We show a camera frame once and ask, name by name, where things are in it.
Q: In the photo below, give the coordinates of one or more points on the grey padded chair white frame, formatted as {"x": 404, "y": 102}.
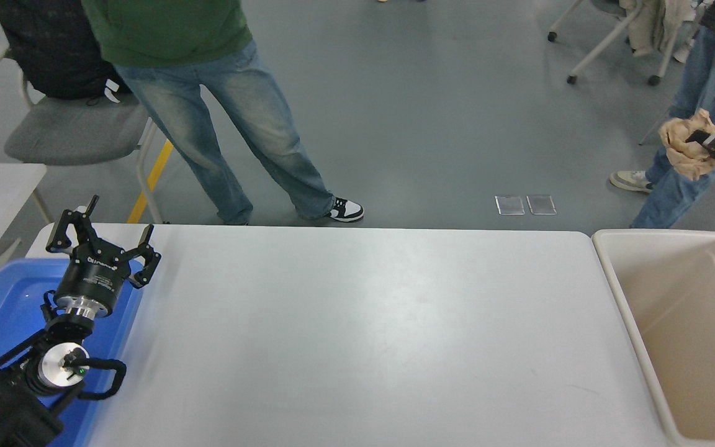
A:
{"x": 72, "y": 133}

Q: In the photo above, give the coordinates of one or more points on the large pale plastic bin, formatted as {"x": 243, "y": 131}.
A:
{"x": 692, "y": 310}

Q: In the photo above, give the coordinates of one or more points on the blue plastic tray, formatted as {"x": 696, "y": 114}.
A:
{"x": 10, "y": 304}

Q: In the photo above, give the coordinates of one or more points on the tan paper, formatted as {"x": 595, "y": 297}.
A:
{"x": 683, "y": 152}

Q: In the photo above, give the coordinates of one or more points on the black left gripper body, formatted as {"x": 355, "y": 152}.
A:
{"x": 94, "y": 276}

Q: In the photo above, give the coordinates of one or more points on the white-legged wheeled chair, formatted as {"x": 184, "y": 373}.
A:
{"x": 571, "y": 79}

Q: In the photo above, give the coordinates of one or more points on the pale draped garment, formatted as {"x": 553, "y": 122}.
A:
{"x": 649, "y": 25}

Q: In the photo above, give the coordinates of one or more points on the black quilted jacket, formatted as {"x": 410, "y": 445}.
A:
{"x": 53, "y": 56}

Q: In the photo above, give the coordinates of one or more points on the person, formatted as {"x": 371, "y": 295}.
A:
{"x": 705, "y": 81}
{"x": 165, "y": 25}

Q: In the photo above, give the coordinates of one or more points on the metal floor plate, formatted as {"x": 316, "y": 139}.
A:
{"x": 541, "y": 204}
{"x": 509, "y": 204}

